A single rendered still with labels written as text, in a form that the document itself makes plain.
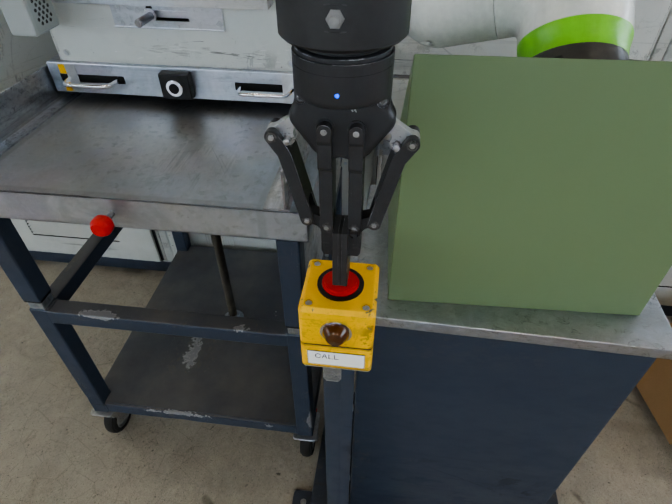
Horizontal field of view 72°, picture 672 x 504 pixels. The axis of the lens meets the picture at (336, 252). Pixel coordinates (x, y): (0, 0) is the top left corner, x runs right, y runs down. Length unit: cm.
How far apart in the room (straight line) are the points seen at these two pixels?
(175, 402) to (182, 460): 19
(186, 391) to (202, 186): 70
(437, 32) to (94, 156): 59
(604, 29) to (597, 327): 38
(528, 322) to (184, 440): 104
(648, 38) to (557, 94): 84
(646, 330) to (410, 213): 37
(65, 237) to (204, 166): 124
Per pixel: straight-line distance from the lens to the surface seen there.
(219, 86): 99
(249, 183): 76
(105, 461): 151
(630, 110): 57
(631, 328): 77
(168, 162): 85
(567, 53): 63
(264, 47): 95
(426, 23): 71
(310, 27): 32
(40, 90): 114
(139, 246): 186
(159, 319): 102
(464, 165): 55
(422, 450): 100
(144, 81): 105
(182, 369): 138
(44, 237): 206
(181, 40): 100
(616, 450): 159
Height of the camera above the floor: 125
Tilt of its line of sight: 42 degrees down
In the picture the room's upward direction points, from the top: straight up
